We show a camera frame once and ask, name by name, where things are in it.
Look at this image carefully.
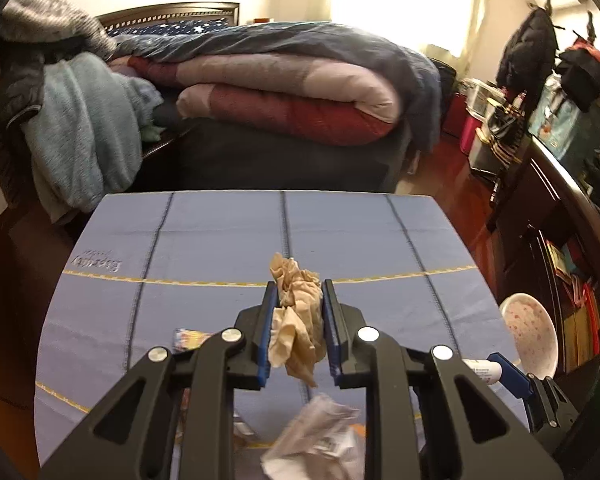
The white pink dotted bowl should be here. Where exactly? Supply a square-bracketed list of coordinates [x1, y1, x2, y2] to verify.
[499, 292, 560, 380]

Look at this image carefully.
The beige paper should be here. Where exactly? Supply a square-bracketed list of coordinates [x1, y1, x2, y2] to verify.
[269, 252, 326, 387]

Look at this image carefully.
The cream window curtain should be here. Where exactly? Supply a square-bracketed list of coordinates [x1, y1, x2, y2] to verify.
[325, 0, 486, 68]

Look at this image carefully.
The black hanging coat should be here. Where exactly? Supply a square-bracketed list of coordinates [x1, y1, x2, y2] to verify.
[495, 7, 558, 96]

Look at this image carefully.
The red storage box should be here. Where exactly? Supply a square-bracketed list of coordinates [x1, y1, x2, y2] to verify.
[445, 92, 468, 137]

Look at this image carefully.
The white tube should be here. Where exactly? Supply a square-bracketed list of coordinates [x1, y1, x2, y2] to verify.
[462, 352, 503, 386]

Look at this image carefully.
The row of books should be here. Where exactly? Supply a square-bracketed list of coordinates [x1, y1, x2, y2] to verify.
[545, 240, 600, 376]

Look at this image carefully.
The black suitcase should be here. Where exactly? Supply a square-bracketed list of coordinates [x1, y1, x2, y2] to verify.
[432, 57, 456, 136]

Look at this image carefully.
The teal printed bag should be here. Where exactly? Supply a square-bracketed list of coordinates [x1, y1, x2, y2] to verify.
[527, 82, 593, 161]

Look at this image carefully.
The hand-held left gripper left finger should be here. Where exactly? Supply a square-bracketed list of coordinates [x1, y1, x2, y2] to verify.
[39, 281, 278, 480]

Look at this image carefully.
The dark bed base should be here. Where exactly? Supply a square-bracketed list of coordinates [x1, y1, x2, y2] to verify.
[145, 100, 416, 193]

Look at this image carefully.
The small colourful wrapper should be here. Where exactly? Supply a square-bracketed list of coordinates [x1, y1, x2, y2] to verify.
[172, 327, 213, 353]

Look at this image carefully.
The pink storage box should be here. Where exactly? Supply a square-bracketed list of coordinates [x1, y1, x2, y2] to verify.
[460, 112, 486, 156]

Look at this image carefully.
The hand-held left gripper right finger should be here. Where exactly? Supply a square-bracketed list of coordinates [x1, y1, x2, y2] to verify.
[322, 279, 566, 480]

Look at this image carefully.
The black garment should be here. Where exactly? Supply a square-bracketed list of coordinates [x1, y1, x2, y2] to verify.
[555, 50, 600, 111]

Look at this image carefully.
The folded pink and red quilt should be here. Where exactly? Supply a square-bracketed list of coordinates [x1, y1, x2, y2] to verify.
[107, 52, 406, 147]

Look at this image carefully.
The dark padded jacket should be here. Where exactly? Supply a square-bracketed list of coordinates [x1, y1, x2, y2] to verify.
[0, 35, 46, 206]

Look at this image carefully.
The crumpled white wrapper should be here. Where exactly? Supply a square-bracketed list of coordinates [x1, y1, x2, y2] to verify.
[260, 394, 366, 480]

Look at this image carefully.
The blue star print pillow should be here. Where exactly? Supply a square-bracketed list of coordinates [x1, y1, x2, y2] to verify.
[105, 19, 231, 38]

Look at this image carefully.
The blue striped tablecloth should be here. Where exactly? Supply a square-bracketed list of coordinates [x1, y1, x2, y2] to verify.
[34, 191, 531, 480]

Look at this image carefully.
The dark wooden headboard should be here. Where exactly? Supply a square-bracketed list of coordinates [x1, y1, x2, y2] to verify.
[97, 2, 241, 31]

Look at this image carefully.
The striped bag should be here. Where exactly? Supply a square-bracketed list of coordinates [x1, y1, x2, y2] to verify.
[480, 105, 523, 161]

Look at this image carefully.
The dark wooden side cabinet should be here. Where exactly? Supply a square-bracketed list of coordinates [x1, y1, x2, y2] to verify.
[485, 137, 600, 376]

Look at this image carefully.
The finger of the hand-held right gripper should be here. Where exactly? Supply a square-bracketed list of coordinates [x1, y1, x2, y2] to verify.
[487, 352, 578, 433]
[522, 399, 543, 433]

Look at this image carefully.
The white storage box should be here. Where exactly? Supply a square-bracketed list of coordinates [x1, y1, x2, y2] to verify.
[462, 80, 501, 116]

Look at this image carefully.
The wooden coat rack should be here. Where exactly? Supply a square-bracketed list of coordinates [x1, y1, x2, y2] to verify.
[527, 0, 598, 41]

